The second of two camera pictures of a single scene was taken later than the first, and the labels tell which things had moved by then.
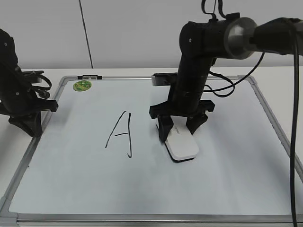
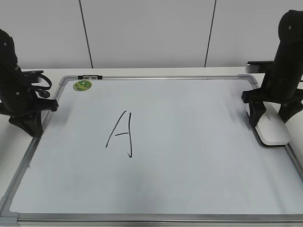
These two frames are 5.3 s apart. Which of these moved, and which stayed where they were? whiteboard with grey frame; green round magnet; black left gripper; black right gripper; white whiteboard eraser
Moved: black right gripper; white whiteboard eraser
Stayed: black left gripper; green round magnet; whiteboard with grey frame
